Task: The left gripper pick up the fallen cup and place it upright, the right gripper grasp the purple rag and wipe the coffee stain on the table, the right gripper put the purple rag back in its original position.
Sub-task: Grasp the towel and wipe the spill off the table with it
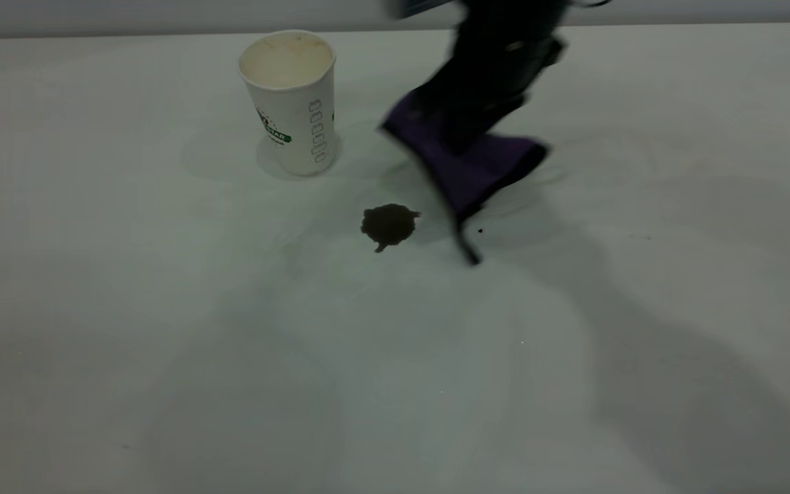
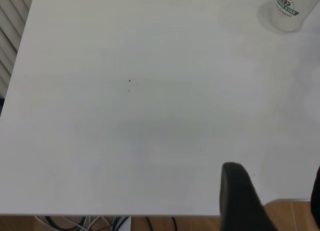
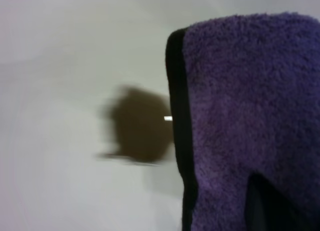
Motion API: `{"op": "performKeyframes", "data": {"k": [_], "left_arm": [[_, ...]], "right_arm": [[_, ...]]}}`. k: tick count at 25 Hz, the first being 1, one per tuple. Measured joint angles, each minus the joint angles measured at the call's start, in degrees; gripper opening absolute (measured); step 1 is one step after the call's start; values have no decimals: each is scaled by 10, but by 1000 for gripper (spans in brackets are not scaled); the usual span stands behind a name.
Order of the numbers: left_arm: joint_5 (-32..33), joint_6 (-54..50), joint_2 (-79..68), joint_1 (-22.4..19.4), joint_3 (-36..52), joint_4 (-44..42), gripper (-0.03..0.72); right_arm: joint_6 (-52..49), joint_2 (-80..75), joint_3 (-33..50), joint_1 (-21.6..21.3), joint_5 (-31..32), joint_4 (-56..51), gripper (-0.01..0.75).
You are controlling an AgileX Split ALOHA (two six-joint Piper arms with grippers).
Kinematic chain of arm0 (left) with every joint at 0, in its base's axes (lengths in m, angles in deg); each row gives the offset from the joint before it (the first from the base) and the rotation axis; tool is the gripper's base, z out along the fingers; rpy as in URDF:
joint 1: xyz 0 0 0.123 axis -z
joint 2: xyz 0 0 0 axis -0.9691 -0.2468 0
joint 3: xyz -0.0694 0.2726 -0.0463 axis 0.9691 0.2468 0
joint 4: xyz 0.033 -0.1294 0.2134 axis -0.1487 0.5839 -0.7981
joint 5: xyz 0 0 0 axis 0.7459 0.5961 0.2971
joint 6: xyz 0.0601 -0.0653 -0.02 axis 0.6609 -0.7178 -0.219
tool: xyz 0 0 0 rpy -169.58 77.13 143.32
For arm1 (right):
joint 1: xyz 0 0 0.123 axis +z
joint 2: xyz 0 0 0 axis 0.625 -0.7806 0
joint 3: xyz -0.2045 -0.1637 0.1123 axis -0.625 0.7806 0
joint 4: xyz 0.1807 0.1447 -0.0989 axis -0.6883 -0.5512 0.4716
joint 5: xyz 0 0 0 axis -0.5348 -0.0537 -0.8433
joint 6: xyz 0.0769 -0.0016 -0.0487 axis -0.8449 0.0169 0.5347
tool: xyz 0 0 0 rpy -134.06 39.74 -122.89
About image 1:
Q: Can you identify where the dark coffee spill puddle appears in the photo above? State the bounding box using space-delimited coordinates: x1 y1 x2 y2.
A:
361 204 422 253

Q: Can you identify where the purple cloth with black trim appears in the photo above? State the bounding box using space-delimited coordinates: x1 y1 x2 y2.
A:
380 93 551 266

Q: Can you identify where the white paper coffee cup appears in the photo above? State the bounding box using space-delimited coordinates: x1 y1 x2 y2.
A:
237 30 337 178

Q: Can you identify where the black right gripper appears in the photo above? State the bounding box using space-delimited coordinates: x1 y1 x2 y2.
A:
426 14 567 155

